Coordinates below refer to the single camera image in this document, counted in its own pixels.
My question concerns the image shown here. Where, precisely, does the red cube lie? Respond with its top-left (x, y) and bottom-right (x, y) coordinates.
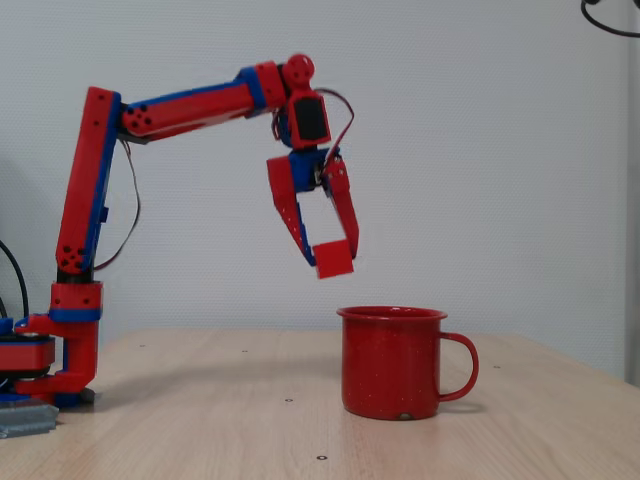
top-left (312, 238), bottom-right (356, 280)

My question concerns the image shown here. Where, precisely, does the red enamel mug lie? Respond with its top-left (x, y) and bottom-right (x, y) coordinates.
top-left (335, 305), bottom-right (480, 421)

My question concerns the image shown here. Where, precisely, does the red white wrist servo cable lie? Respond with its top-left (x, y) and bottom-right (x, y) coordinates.
top-left (313, 87), bottom-right (357, 166)

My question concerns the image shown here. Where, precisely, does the red black arm servo cable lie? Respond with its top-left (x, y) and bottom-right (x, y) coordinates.
top-left (92, 138), bottom-right (142, 274)

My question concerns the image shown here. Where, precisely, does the black overhead cable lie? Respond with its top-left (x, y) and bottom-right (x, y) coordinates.
top-left (580, 0), bottom-right (640, 37)

